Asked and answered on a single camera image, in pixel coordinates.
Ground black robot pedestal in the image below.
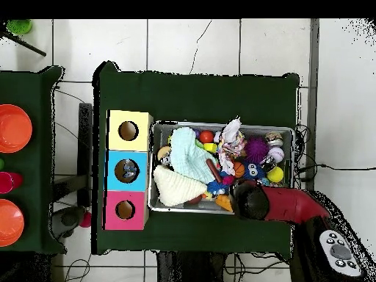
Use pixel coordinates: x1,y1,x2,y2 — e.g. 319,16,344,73
156,250,227,282

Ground purple spiky ball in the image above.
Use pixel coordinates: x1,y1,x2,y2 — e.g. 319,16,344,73
244,136,270,164

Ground black rod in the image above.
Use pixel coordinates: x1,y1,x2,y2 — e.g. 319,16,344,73
0,29,47,57

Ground grey object with red ball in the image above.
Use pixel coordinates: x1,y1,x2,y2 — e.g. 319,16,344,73
51,205,93,239

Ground white baseball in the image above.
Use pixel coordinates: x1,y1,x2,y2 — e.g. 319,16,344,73
267,146,285,163

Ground blue spiky toy with eyes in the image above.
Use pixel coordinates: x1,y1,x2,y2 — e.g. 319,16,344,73
242,161,267,181

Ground small orange basketball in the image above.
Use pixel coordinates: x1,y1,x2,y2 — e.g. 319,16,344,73
233,161,246,178

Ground thin black cable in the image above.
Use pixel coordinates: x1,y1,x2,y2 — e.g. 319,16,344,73
296,163,376,175

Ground wooden box with three holes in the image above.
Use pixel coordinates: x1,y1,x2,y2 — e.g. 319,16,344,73
102,109,154,231

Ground dark green table cloth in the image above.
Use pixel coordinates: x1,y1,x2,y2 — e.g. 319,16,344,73
92,61,300,256

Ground cream waffle cloth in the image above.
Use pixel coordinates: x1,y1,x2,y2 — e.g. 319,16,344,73
153,164,208,207

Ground magenta plastic cup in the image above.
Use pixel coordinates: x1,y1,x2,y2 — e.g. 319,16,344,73
0,171,24,194

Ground orange plastic bowl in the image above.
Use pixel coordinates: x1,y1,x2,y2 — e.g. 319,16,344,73
0,104,33,153
0,198,25,247

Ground metal mesh bin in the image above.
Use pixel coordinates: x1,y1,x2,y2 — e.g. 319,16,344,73
148,120,295,217

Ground small orange ball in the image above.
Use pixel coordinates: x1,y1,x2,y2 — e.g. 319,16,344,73
198,129,214,145

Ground mint green waffle cloth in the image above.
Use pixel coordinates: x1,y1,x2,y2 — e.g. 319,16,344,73
169,126,220,184

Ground brown sausage toy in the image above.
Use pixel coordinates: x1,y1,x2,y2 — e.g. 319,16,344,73
206,158,223,184

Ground green cloth of side table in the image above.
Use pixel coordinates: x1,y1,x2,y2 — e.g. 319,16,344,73
0,66,67,255

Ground green round object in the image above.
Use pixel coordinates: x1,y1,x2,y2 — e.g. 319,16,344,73
6,19,32,35

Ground plain yellow ball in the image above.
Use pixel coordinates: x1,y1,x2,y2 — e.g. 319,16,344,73
266,166,285,183

